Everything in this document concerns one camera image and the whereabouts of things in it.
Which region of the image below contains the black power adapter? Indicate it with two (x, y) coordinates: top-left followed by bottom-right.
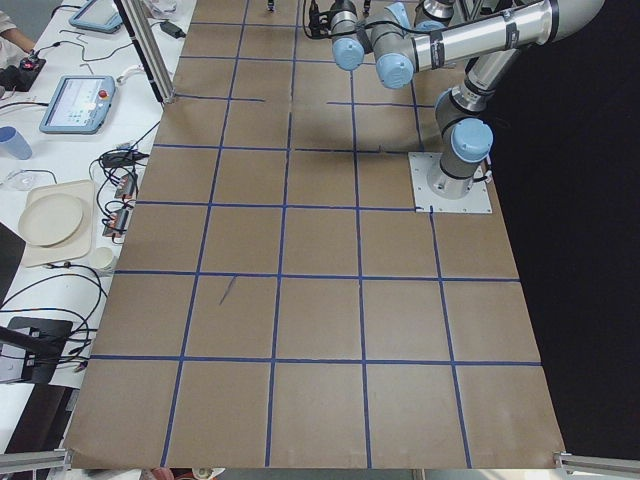
(160, 20), (186, 39)

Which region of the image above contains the white paper cup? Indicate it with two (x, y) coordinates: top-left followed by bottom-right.
(89, 247), (118, 276)

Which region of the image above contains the beige round plate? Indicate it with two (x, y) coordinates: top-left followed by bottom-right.
(18, 194), (83, 246)

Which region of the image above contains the beige tray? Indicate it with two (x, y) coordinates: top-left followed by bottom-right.
(18, 180), (95, 267)

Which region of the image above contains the blue plastic cup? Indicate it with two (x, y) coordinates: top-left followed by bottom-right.
(0, 126), (32, 160)

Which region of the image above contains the aluminium frame post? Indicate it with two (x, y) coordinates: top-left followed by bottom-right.
(114, 0), (175, 104)

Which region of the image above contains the black camera stand base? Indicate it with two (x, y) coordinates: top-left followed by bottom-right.
(1, 316), (73, 384)

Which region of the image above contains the blue teach pendant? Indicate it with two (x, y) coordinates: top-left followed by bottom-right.
(69, 0), (122, 33)
(39, 75), (116, 134)

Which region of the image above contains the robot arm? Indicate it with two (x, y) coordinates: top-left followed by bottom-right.
(327, 0), (366, 40)
(309, 1), (604, 200)

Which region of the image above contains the person's forearm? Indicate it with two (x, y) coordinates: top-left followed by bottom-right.
(1, 27), (35, 53)

